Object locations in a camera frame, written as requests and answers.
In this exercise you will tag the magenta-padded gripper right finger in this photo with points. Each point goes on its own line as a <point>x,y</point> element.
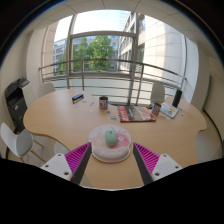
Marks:
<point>164,166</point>

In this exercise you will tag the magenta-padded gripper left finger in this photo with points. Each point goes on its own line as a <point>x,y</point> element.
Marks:
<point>59,165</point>

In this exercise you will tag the mint green computer mouse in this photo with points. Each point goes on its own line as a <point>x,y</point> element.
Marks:
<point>111,137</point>

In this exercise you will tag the pink white mouse pad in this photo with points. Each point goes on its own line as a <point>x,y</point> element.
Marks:
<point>111,153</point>

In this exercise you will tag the white chair with wooden legs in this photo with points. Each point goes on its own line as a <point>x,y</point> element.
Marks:
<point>18,141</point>

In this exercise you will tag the red blue magazine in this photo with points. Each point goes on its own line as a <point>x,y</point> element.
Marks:
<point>136,114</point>

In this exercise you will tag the dark blue stapler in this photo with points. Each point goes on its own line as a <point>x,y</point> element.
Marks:
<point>77,98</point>

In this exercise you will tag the tall black speaker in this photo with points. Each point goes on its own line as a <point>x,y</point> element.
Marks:
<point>177,97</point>

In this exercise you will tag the white plastic chair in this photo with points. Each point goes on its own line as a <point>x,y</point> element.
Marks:
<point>157,92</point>
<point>46,89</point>

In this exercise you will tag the black office printer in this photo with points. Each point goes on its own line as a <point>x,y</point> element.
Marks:
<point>16,103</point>

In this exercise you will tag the printed pen cup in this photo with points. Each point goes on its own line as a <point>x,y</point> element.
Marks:
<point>103,102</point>

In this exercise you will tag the grey green door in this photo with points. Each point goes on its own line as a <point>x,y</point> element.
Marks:
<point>207,93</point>

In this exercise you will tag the metal balcony railing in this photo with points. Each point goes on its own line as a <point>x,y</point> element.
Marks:
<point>110,61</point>

